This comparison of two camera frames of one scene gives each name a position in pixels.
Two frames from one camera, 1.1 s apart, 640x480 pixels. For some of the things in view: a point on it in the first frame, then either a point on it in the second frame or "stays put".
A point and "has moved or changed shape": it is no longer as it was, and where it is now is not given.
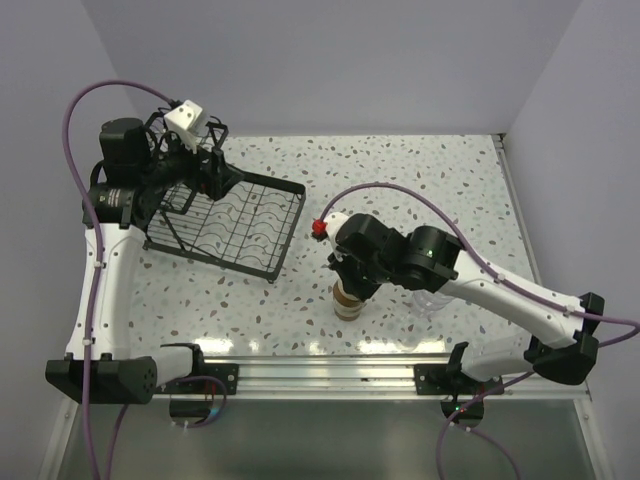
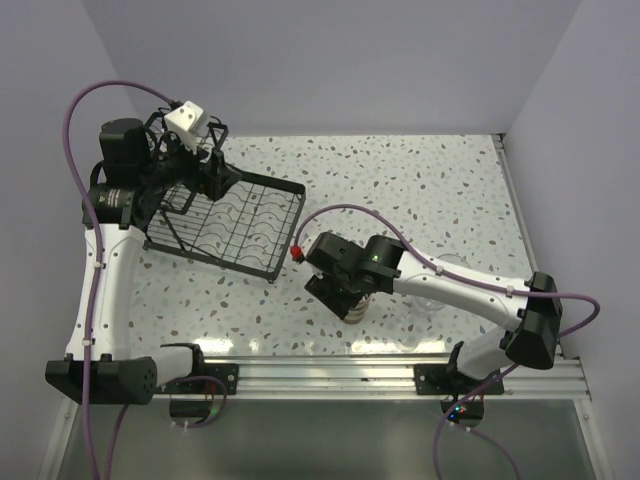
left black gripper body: (190, 173) stays put
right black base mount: (444, 380) stays put
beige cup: (341, 295) has moved or changed shape
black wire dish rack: (246, 228) stays put
